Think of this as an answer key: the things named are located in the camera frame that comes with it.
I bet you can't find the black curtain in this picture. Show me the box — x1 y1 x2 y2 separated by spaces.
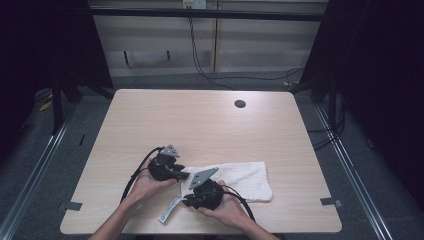
0 0 114 164
299 0 424 211

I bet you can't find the grey tape strip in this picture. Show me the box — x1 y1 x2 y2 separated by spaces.
319 197 343 208
58 201 83 212

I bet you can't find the person's right hand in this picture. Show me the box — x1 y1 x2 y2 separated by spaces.
197 180 250 230

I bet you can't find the yellow floor tape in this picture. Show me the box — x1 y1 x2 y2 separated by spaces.
38 99 54 113

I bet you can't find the black floor cable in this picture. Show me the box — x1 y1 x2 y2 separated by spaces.
206 67 304 83

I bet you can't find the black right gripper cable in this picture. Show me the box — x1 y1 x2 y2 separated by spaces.
221 184 257 223

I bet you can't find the black cable bundle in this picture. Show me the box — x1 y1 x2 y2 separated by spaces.
306 94 347 152

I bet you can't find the black horizontal frame bar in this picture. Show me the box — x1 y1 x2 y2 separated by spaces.
89 7 329 23

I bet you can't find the metal floor rail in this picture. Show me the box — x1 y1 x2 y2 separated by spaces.
0 103 80 240
314 104 395 240

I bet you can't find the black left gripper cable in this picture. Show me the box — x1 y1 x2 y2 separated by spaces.
119 146 166 204

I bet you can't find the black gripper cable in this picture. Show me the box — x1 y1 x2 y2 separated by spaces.
221 184 257 223
119 146 166 204

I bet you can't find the black metal stand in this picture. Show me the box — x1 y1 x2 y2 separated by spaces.
49 74 84 136

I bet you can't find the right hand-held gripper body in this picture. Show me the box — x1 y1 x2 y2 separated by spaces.
188 167 225 211

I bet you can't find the white towel with label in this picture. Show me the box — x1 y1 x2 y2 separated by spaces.
157 161 274 225

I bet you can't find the white wall socket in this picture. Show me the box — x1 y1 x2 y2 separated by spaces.
182 0 208 10

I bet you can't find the black hanging power cable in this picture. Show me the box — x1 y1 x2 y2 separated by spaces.
188 16 238 91

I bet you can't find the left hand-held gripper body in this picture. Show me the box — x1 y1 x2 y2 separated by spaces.
148 144 181 182

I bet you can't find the person's left hand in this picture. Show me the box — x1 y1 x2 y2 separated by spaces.
129 158 178 203

